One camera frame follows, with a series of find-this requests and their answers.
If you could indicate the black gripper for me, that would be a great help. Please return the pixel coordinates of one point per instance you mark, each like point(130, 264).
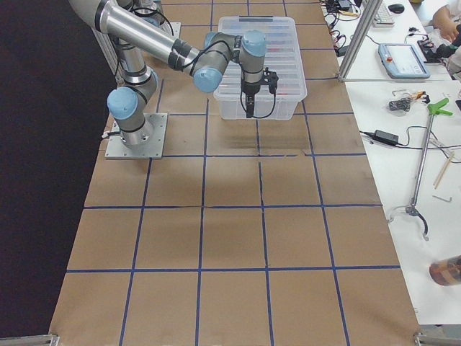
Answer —
point(248, 89)

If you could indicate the clear plastic box lid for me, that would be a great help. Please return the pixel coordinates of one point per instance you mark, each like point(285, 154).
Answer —
point(283, 50)

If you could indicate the clear plastic storage box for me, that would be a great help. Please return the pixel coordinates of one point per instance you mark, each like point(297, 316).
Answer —
point(289, 94)

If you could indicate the person hand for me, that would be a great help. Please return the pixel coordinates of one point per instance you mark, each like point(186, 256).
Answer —
point(449, 31)

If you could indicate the black power adapter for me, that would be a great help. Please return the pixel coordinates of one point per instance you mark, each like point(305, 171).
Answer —
point(382, 137)

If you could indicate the white keyboard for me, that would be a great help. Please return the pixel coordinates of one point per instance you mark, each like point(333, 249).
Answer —
point(383, 18)

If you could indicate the black small parts pile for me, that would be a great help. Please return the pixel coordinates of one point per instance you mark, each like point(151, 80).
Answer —
point(403, 104)

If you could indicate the blue teach pendant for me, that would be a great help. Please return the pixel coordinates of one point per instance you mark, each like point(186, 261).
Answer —
point(401, 61)

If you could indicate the black computer mouse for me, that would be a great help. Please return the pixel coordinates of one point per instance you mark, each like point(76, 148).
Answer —
point(396, 8)

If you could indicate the wooden chopsticks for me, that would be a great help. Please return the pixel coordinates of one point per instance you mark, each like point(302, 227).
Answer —
point(443, 170)

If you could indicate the silver allen key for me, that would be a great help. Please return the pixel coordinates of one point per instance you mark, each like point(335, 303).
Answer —
point(447, 200)

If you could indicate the brown cylindrical container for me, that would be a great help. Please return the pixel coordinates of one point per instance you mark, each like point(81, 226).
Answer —
point(446, 272)

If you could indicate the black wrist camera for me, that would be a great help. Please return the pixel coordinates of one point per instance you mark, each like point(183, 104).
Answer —
point(270, 79)

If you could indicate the aluminium frame post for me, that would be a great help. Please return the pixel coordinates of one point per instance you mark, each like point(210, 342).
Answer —
point(368, 15)

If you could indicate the green handled reacher grabber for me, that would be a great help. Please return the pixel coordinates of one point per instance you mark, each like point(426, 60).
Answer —
point(410, 209)

